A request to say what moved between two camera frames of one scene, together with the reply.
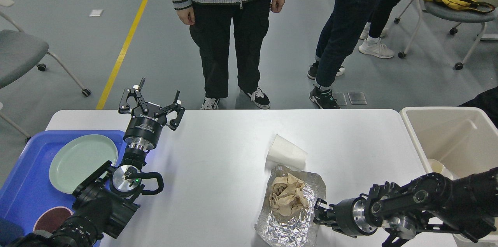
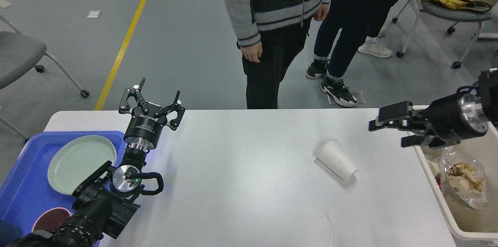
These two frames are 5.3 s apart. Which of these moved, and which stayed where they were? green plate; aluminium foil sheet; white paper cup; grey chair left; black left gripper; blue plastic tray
Moved: aluminium foil sheet; white paper cup
Stayed: green plate; grey chair left; black left gripper; blue plastic tray
